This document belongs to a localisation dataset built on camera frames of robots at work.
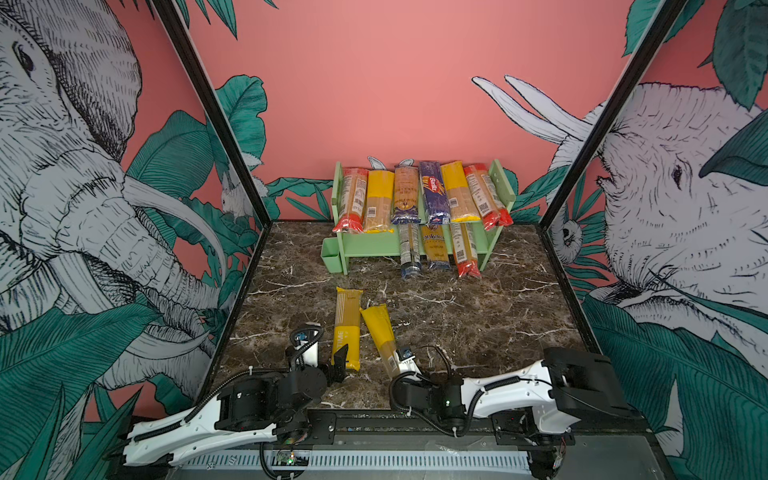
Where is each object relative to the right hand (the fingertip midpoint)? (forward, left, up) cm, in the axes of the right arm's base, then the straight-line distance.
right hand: (389, 384), depth 78 cm
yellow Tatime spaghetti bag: (+17, +13, -2) cm, 22 cm away
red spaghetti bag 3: (+40, -24, +12) cm, 48 cm away
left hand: (+6, +13, +13) cm, 19 cm away
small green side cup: (+44, +22, 0) cm, 49 cm away
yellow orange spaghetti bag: (+44, -21, +25) cm, 55 cm away
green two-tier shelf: (+46, -33, +26) cm, 62 cm away
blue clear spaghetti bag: (+37, -6, +11) cm, 39 cm away
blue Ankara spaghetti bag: (+41, -15, +11) cm, 45 cm away
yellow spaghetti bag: (+42, +3, +27) cm, 50 cm away
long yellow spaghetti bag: (+18, +3, -1) cm, 19 cm away
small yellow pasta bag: (+45, -5, +27) cm, 52 cm away
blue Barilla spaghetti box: (+39, -13, +27) cm, 49 cm away
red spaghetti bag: (+43, +11, +28) cm, 52 cm away
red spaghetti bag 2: (+42, -28, +27) cm, 57 cm away
